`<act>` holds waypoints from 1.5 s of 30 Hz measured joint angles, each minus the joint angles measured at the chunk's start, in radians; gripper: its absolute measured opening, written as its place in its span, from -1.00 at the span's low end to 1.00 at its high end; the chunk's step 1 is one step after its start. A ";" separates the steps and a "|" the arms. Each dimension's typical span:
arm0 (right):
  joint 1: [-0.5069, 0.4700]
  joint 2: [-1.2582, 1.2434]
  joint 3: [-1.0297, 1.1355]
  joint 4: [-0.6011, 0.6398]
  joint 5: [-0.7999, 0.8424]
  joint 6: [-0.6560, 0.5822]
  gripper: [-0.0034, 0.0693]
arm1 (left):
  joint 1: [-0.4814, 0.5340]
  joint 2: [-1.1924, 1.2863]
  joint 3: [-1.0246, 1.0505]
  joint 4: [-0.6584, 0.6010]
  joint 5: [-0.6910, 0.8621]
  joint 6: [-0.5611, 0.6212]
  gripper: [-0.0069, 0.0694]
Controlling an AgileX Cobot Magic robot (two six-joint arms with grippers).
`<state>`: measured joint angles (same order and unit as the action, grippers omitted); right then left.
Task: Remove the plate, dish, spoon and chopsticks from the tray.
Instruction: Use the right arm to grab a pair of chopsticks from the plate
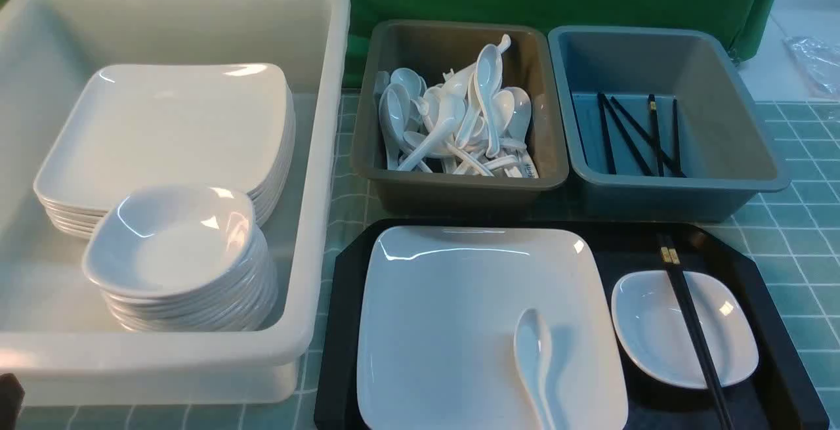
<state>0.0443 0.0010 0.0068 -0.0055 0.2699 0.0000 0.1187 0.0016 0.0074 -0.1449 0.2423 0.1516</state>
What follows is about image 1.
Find stack of white square plates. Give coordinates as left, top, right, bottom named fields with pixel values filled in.
left=33, top=63, right=296, bottom=239

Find clear plastic bag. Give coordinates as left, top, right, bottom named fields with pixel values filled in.
left=784, top=36, right=839, bottom=100

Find pile of white spoons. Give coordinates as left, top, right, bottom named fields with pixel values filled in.
left=374, top=34, right=539, bottom=179

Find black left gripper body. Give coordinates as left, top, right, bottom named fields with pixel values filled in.
left=0, top=373, right=25, bottom=429

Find white square rice plate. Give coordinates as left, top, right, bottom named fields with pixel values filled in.
left=356, top=225, right=628, bottom=429

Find black serving tray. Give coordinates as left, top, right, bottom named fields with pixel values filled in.
left=313, top=218, right=830, bottom=429

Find black chopsticks in bin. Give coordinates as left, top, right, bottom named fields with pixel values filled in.
left=568, top=91, right=698, bottom=178

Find brown plastic bin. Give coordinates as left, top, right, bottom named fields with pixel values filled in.
left=350, top=20, right=570, bottom=217

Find white small dish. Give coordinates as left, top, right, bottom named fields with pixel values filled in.
left=611, top=270, right=759, bottom=390

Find large white plastic tub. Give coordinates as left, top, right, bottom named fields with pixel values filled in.
left=1, top=0, right=350, bottom=407

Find stack of white small bowls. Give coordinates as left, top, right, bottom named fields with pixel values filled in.
left=81, top=184, right=280, bottom=332

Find black chopstick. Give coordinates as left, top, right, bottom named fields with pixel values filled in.
left=664, top=233, right=736, bottom=430
left=657, top=233, right=729, bottom=430

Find white soup spoon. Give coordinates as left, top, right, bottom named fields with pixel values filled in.
left=513, top=308, right=556, bottom=429

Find blue-grey plastic bin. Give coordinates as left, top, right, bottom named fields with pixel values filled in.
left=548, top=26, right=790, bottom=223

